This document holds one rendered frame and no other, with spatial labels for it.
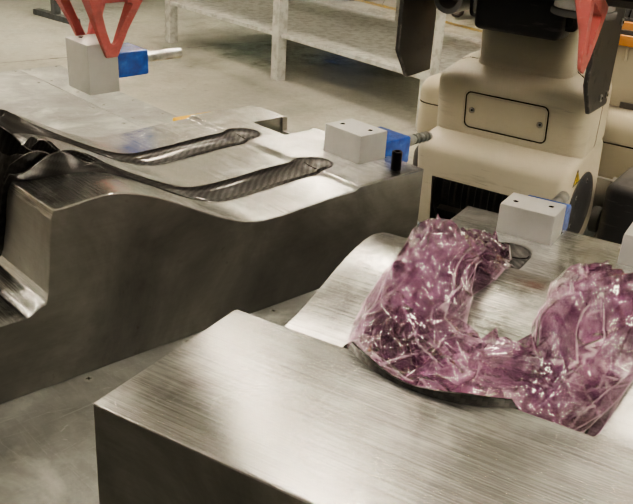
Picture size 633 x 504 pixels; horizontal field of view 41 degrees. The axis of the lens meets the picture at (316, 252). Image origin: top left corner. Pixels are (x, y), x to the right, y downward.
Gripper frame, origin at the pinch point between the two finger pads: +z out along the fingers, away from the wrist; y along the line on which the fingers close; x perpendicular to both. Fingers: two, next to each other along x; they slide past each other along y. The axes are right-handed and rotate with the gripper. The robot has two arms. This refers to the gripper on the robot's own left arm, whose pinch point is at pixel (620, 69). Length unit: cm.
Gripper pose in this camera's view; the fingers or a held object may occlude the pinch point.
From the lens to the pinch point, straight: 83.0
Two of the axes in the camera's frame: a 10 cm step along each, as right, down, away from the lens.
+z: -2.9, 9.6, 0.4
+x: 4.7, 1.0, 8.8
